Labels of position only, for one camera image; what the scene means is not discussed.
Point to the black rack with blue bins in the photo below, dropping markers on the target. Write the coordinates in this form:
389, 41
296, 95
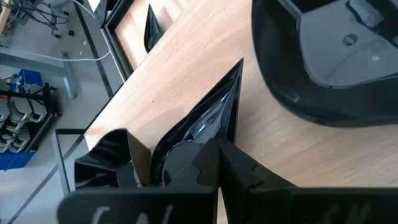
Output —
29, 77

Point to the black teardrop plate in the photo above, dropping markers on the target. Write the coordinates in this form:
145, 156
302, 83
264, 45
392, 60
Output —
214, 118

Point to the black leaf-shaped plate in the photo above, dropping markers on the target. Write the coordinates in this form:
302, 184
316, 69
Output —
153, 34
280, 77

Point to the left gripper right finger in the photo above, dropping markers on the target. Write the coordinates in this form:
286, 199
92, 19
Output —
264, 205

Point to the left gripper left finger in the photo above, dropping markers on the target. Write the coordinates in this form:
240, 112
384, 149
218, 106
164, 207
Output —
155, 208

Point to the black wavy square plate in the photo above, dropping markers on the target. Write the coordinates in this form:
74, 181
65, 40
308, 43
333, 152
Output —
105, 149

